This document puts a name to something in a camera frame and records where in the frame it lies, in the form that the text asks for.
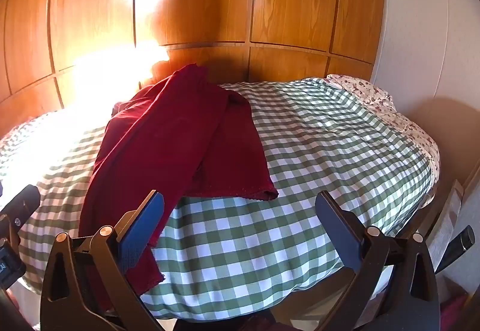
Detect pink cloth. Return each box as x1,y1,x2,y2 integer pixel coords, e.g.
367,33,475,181
439,293,474,331

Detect black handle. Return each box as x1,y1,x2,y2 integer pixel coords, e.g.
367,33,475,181
435,225,476,275

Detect green checked blanket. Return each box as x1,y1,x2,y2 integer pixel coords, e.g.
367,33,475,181
0,76,436,320

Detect red pants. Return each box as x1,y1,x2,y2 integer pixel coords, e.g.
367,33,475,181
79,64,280,311

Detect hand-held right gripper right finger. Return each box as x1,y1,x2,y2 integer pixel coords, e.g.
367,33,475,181
315,190,440,331

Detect grey white bag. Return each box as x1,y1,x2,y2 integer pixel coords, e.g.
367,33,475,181
427,179,466,275

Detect floral bed sheet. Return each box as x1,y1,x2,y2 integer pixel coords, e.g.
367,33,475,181
324,74,440,200

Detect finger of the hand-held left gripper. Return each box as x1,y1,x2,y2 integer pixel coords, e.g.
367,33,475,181
0,184,41,232

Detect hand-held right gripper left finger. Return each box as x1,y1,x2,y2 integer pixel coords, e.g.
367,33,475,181
40,190,177,331

